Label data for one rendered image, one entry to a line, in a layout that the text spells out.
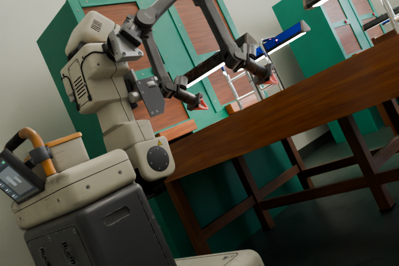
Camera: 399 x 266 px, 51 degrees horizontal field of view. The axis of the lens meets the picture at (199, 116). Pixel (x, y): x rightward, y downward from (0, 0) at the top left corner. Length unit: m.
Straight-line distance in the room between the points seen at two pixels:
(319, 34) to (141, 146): 3.58
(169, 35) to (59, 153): 1.64
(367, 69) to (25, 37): 2.67
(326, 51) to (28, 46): 3.09
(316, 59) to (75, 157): 3.85
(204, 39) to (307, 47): 2.10
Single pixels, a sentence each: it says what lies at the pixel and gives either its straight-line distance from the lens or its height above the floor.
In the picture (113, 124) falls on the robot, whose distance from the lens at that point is 1.68.
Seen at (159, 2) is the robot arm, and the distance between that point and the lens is 1.80.
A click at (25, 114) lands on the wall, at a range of 3.28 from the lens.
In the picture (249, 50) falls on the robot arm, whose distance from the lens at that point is 1.85.
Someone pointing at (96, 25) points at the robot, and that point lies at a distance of 1.76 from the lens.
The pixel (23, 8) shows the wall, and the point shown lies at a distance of 3.68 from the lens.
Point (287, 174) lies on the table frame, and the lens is 3.10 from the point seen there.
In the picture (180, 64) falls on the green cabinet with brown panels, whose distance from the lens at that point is 2.88.
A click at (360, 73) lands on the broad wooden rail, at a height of 0.70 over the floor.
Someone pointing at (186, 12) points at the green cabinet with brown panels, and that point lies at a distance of 3.17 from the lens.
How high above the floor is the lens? 0.73
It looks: 3 degrees up
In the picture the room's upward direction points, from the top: 25 degrees counter-clockwise
